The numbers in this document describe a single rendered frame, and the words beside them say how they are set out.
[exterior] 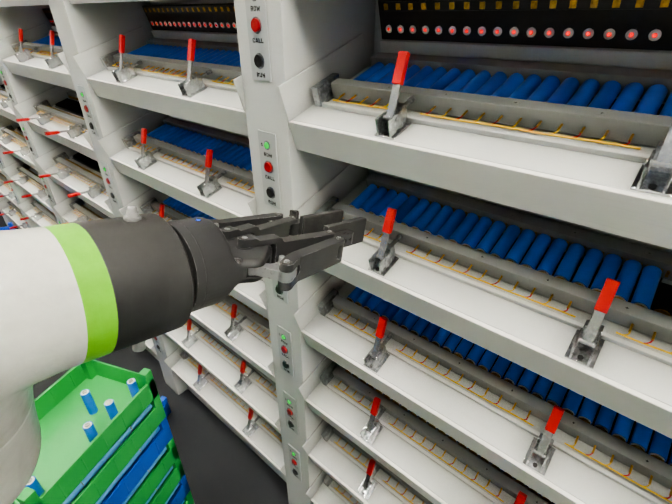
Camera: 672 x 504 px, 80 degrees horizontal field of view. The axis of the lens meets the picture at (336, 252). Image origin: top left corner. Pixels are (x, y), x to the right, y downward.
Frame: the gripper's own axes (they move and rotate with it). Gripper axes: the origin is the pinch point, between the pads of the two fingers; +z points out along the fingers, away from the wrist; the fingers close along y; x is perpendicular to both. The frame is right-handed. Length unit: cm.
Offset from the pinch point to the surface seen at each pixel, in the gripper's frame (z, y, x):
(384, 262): 11.2, 1.2, -6.5
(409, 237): 16.0, 1.8, -3.4
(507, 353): 11.9, 19.9, -11.6
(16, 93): 10, -156, -1
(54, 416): -16, -57, -59
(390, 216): 11.8, 0.4, 0.0
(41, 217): 26, -208, -65
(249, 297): 14.8, -31.2, -27.8
